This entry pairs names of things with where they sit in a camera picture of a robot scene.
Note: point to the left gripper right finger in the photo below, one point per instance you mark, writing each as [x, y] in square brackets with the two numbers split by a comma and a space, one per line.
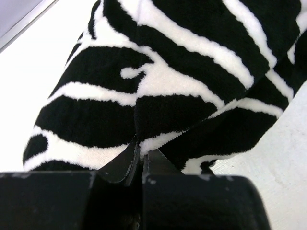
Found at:
[156, 168]

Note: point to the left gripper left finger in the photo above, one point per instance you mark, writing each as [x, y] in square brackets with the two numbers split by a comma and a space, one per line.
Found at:
[123, 168]

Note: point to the zebra and green pillowcase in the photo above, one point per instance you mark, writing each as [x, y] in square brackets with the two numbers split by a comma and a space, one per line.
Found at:
[199, 80]

